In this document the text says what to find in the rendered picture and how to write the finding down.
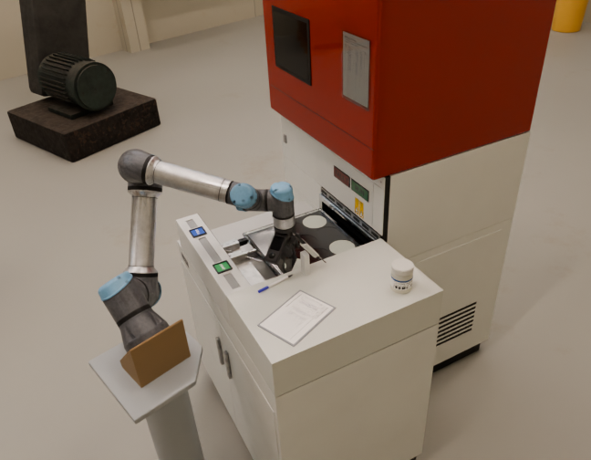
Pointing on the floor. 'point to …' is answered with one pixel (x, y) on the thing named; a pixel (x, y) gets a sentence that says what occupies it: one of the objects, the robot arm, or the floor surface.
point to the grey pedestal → (158, 401)
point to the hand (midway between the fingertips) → (285, 274)
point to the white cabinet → (319, 394)
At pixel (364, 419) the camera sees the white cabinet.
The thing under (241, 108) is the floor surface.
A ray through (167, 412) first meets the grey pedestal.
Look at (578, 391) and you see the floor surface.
